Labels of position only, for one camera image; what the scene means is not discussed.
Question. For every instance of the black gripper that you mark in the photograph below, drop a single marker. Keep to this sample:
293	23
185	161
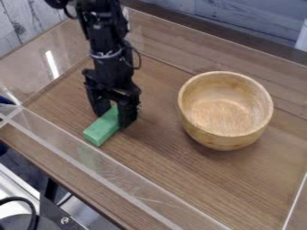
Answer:
109	83

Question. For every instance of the green rectangular block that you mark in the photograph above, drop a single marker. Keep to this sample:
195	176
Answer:
102	128

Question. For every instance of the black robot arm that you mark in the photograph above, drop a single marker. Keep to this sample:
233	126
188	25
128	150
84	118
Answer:
101	21

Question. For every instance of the light wooden bowl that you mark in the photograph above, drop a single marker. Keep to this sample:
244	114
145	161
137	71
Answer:
225	109

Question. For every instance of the blue object at left edge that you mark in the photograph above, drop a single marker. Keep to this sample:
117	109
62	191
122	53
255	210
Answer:
5	101

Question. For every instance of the clear acrylic front barrier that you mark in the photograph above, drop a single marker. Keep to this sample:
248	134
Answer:
125	197

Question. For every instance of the black metal table leg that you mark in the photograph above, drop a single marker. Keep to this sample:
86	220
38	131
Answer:
53	218

